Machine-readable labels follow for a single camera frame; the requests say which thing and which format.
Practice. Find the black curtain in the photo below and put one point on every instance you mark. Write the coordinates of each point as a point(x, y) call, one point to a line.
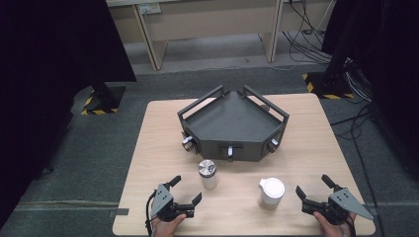
point(388, 65)
point(49, 65)

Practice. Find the white power socket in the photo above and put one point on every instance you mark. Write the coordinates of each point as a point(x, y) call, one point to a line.
point(150, 8)

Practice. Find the grey floor tape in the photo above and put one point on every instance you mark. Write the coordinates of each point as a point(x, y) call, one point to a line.
point(119, 212)

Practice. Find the black stand base yellow stripes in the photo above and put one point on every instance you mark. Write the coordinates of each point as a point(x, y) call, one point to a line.
point(103, 102)
point(329, 86)

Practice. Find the glass jar with silver lid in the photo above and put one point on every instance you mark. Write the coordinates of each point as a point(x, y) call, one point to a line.
point(208, 177)

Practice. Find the dark grey corner rack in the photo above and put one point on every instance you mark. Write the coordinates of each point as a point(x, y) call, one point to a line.
point(232, 121)

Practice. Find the person's right hand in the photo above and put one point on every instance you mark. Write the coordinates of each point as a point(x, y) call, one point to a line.
point(332, 230)

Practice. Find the beige wooden desk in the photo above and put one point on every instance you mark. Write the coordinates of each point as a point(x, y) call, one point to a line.
point(210, 29)

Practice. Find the person's left hand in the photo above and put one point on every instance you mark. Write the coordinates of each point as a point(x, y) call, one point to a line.
point(164, 228)

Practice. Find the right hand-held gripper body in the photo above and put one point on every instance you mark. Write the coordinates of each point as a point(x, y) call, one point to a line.
point(350, 201)

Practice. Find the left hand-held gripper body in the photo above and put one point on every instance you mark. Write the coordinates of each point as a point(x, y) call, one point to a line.
point(162, 201)

